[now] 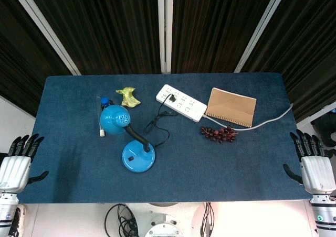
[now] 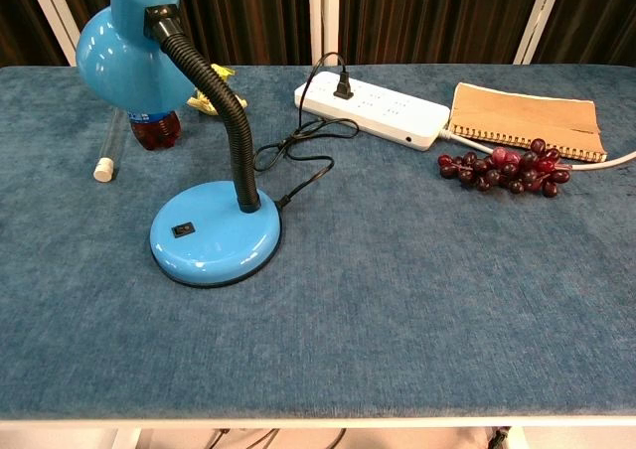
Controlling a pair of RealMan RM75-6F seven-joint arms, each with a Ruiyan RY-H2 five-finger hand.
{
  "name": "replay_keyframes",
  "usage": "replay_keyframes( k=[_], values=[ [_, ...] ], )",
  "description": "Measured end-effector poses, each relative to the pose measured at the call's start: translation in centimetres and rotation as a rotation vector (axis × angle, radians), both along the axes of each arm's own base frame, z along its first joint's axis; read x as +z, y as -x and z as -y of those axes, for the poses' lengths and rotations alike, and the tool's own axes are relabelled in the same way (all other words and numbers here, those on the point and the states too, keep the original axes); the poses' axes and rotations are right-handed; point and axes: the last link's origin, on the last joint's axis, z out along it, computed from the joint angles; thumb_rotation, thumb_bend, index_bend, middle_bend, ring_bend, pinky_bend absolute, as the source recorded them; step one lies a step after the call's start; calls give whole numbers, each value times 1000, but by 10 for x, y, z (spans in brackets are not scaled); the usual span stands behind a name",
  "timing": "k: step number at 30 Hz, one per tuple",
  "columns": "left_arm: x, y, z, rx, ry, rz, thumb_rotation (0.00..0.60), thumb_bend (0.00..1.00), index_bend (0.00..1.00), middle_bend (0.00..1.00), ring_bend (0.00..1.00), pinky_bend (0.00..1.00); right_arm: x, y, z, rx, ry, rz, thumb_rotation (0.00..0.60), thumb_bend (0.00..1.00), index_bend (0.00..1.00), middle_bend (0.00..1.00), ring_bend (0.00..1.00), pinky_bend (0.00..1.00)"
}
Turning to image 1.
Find black power cord with plug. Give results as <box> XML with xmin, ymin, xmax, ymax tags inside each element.
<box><xmin>143</xmin><ymin>93</ymin><xmax>177</xmax><ymax>148</ymax></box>

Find white power strip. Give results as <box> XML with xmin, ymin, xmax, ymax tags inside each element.
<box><xmin>155</xmin><ymin>84</ymin><xmax>208</xmax><ymax>123</ymax></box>

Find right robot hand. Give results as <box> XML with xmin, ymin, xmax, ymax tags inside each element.
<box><xmin>282</xmin><ymin>129</ymin><xmax>336</xmax><ymax>195</ymax></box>

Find black equipment at edge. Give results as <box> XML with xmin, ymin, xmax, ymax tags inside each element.
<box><xmin>310</xmin><ymin>111</ymin><xmax>336</xmax><ymax>150</ymax></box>

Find black cables under table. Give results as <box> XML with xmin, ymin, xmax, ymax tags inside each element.
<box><xmin>199</xmin><ymin>201</ymin><xmax>214</xmax><ymax>237</ymax></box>

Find black cable bundle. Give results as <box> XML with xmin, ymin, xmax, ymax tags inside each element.
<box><xmin>104</xmin><ymin>203</ymin><xmax>141</xmax><ymax>237</ymax></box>

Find white vertical frame post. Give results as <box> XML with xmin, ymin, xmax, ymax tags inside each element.
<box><xmin>156</xmin><ymin>0</ymin><xmax>174</xmax><ymax>74</ymax></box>

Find grey power strip cable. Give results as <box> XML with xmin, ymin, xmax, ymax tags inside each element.
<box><xmin>202</xmin><ymin>103</ymin><xmax>294</xmax><ymax>131</ymax></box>

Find white slanted frame post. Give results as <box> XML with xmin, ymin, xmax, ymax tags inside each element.
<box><xmin>233</xmin><ymin>0</ymin><xmax>291</xmax><ymax>73</ymax></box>
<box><xmin>7</xmin><ymin>0</ymin><xmax>81</xmax><ymax>76</ymax></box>

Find blue felt table mat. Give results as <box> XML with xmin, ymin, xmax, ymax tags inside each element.
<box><xmin>17</xmin><ymin>72</ymin><xmax>310</xmax><ymax>204</ymax></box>

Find clear bottle blue cap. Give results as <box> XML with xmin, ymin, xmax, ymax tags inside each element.
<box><xmin>100</xmin><ymin>96</ymin><xmax>116</xmax><ymax>110</ymax></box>

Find clear tube white cap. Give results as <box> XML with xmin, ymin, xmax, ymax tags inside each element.
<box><xmin>96</xmin><ymin>95</ymin><xmax>106</xmax><ymax>138</ymax></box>

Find brown spiral notebook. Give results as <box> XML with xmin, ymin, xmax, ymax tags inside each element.
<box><xmin>205</xmin><ymin>87</ymin><xmax>257</xmax><ymax>128</ymax></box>

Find crumpled yellow wrapper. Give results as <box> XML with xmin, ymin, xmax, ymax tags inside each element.
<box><xmin>115</xmin><ymin>87</ymin><xmax>142</xmax><ymax>108</ymax></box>

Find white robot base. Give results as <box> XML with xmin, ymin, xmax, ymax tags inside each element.
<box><xmin>143</xmin><ymin>202</ymin><xmax>184</xmax><ymax>237</ymax></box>

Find dark red grape bunch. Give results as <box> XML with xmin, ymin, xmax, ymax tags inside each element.
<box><xmin>201</xmin><ymin>125</ymin><xmax>239</xmax><ymax>144</ymax></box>

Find blue desk lamp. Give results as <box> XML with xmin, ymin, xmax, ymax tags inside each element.
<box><xmin>99</xmin><ymin>104</ymin><xmax>156</xmax><ymax>173</ymax></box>

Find black curtain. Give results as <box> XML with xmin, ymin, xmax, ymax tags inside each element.
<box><xmin>0</xmin><ymin>0</ymin><xmax>336</xmax><ymax>122</ymax></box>

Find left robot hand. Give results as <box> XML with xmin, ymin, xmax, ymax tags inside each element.
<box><xmin>0</xmin><ymin>134</ymin><xmax>50</xmax><ymax>195</ymax></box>

